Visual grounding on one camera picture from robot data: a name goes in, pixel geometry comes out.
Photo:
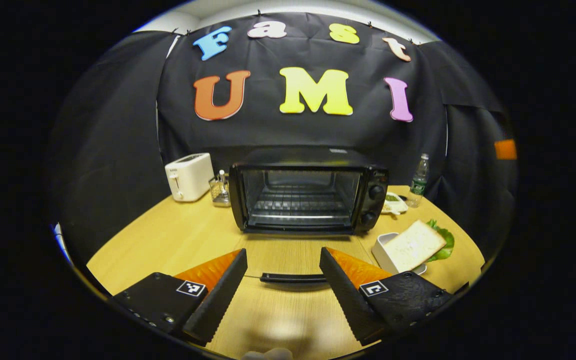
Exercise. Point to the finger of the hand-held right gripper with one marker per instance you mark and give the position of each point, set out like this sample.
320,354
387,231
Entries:
505,149

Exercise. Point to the small white plate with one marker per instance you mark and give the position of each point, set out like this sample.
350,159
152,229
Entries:
395,205

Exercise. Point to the black electric oven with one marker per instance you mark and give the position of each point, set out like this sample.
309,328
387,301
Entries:
373,200

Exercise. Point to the white toaster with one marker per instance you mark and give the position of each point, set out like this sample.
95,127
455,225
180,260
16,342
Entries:
188,177

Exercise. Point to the small clear utensil holder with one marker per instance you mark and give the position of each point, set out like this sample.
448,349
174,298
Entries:
219,192

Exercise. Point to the white bread slice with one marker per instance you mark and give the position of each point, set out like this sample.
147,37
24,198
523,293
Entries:
413,245

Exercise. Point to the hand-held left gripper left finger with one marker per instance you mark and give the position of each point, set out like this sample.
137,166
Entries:
218,297

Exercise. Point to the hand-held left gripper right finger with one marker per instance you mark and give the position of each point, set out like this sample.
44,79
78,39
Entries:
343,295

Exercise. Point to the green lettuce leaf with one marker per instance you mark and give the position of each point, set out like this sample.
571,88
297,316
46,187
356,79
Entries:
445,245

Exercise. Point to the clear plastic water bottle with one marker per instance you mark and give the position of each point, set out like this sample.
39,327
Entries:
418,185

